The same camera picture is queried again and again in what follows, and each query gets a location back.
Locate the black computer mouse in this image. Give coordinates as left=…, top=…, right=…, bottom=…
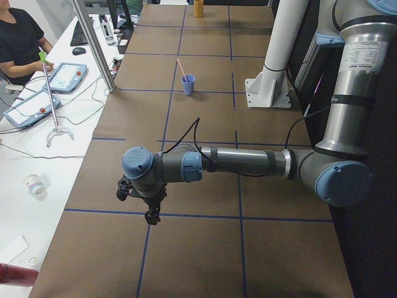
left=72, top=47, right=86, bottom=56

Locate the blue cup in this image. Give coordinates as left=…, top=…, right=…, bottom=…
left=181, top=74, right=195, bottom=96

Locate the black camera cable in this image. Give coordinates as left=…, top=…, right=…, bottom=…
left=162, top=104, right=331, bottom=178

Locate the near blue teach pendant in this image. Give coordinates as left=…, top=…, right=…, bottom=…
left=3, top=89, right=61, bottom=128

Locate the person in black shirt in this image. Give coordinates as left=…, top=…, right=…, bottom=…
left=1, top=1, right=53, bottom=85

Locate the blue teach pendant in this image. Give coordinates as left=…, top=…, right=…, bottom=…
left=49, top=62, right=87, bottom=94
left=3, top=89, right=61, bottom=128

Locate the black keyboard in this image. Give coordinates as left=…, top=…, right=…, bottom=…
left=70, top=21, right=88, bottom=47

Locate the white paper cup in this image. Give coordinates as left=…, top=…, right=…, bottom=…
left=24, top=174, right=45, bottom=195

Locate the brown paper table cover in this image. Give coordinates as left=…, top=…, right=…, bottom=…
left=30, top=5, right=353, bottom=297

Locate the aluminium frame post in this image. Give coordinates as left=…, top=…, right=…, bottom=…
left=71, top=0, right=116, bottom=93

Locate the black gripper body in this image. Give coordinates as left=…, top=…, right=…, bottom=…
left=144, top=184, right=167, bottom=214

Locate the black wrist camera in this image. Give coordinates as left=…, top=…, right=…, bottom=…
left=116, top=175, right=134, bottom=201

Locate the white mounting post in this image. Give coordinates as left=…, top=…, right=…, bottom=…
left=245, top=0, right=308, bottom=109

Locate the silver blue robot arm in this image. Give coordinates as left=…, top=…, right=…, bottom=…
left=116, top=1, right=396, bottom=227

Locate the far blue teach pendant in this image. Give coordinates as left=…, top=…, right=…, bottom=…
left=49, top=62, right=87, bottom=94

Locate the red cylinder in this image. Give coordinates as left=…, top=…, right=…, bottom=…
left=1, top=263, right=38, bottom=287

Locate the metal reacher grabber tool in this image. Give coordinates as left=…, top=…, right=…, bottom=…
left=38, top=52, right=74, bottom=148

